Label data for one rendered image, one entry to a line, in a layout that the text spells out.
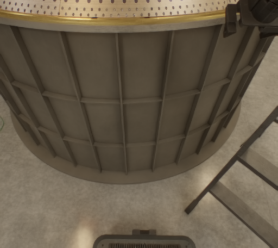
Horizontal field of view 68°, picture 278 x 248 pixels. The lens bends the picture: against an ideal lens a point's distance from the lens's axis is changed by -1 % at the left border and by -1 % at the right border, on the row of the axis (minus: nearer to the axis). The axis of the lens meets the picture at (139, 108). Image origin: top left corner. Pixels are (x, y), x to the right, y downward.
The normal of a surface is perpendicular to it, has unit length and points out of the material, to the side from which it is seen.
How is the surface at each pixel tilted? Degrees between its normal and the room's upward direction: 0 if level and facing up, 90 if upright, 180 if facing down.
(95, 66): 90
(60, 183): 0
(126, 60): 90
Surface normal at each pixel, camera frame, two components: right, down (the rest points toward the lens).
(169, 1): 0.14, 0.02
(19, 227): 0.01, -0.66
